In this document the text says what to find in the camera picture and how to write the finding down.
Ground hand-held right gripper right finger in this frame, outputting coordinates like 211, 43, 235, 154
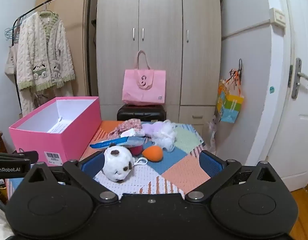
185, 150, 282, 204

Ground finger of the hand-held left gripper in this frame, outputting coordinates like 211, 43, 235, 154
0, 151, 39, 165

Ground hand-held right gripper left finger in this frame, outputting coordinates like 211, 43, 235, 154
26, 152, 119, 204

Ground white panda plush toy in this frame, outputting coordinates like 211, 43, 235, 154
101, 143, 148, 183

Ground blue tissue packet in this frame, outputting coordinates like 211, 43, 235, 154
90, 128, 147, 149

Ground pink cardboard box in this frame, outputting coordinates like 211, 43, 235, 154
9, 96, 102, 167

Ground red soft toy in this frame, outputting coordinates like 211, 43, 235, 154
130, 144, 144, 155

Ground white mesh bath pouf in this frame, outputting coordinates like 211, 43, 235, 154
150, 120, 177, 152

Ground pink floral cloth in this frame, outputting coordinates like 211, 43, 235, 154
107, 119, 144, 139

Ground orange makeup sponge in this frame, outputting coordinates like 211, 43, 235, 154
142, 146, 164, 162

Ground lilac plush toy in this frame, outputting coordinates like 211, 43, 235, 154
141, 122, 164, 138

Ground clear plastic bag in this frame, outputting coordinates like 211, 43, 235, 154
208, 116, 219, 155

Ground patchwork knitted blanket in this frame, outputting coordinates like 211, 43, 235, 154
5, 120, 212, 195

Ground printed paper sheet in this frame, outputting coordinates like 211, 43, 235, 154
47, 116, 69, 133

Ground colourful paper gift bag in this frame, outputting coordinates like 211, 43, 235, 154
216, 67, 244, 124

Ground black suitcase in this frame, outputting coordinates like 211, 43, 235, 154
117, 104, 167, 122

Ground pink tote bag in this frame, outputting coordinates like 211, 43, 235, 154
122, 50, 166, 105

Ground white door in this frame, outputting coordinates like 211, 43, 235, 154
282, 0, 308, 193

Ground beige canvas tote bag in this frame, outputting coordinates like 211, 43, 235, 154
4, 25, 20, 75

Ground cream fleece pajama jacket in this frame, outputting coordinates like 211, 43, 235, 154
16, 11, 75, 92

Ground black clothes rack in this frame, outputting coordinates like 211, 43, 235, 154
15, 0, 92, 120

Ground light wood wardrobe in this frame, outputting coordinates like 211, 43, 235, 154
96, 0, 222, 130

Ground white door frame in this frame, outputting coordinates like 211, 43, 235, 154
245, 0, 298, 167

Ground silver door handle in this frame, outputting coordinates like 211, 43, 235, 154
291, 57, 308, 99

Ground light blue wire hangers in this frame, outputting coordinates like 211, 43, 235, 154
4, 17, 21, 42

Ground white wall switch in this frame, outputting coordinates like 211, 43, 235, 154
269, 7, 287, 29

